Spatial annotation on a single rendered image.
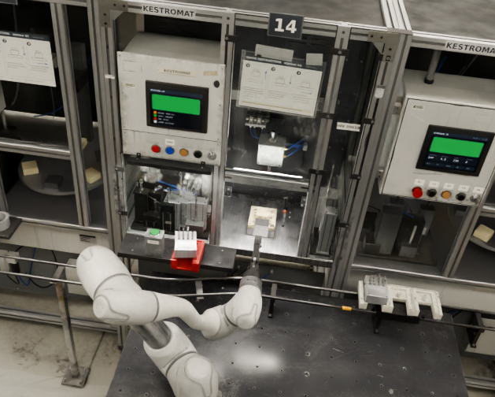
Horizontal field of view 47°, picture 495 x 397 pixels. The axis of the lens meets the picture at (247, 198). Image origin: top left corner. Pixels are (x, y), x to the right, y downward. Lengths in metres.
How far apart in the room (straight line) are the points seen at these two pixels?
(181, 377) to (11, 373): 1.48
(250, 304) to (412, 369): 0.91
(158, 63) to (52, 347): 1.92
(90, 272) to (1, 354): 1.81
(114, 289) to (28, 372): 1.76
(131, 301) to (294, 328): 1.14
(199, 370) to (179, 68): 1.13
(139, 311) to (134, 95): 0.94
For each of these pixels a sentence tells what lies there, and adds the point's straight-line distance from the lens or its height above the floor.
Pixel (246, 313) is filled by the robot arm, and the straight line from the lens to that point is 2.08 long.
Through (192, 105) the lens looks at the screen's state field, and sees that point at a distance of 2.26.
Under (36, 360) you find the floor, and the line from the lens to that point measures 3.49.
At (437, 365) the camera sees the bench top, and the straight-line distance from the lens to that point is 2.76.
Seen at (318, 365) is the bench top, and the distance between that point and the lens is 2.59.
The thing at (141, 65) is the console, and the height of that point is 1.79.
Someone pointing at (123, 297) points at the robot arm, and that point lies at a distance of 1.73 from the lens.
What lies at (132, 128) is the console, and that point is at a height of 1.50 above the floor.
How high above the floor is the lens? 2.73
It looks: 37 degrees down
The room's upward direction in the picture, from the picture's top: 6 degrees clockwise
